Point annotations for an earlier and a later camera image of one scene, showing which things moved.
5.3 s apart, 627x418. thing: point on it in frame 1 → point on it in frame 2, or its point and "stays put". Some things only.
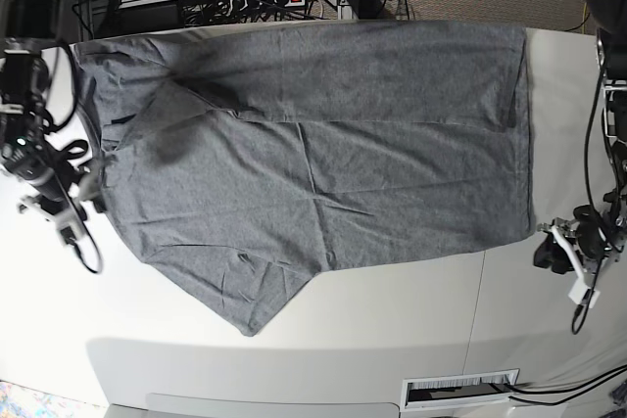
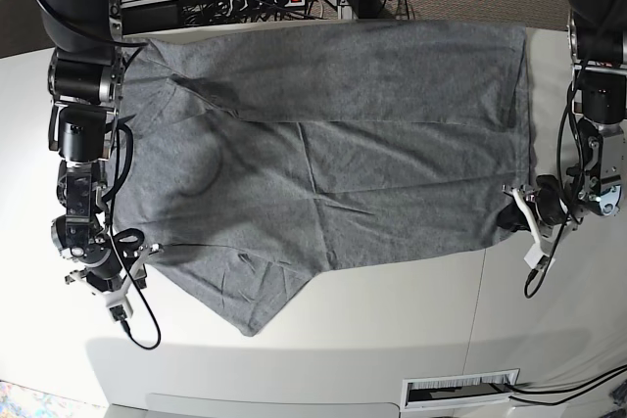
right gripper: x=597 y=233 → x=554 y=201
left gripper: x=32 y=158 → x=104 y=268
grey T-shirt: x=242 y=160 stays put
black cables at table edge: x=573 y=388 stays put
